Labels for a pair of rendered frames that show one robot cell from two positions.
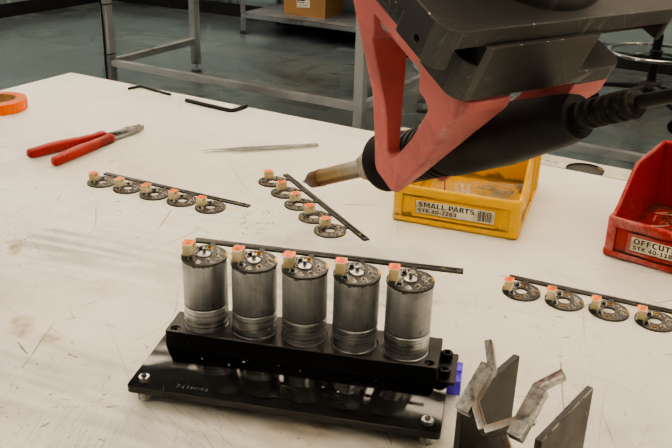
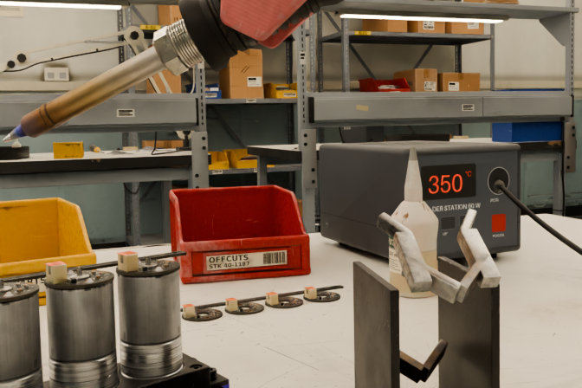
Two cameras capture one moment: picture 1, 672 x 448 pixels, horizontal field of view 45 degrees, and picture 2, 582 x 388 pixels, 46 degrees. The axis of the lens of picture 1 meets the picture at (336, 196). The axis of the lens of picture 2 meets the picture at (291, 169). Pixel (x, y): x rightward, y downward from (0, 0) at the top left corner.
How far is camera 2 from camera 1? 0.24 m
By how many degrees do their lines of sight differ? 51
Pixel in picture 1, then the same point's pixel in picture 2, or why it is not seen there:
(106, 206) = not seen: outside the picture
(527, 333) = (208, 342)
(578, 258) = not seen: hidden behind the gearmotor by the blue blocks
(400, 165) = not seen: outside the picture
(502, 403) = (369, 317)
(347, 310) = (87, 327)
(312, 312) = (33, 352)
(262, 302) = not seen: outside the picture
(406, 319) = (164, 313)
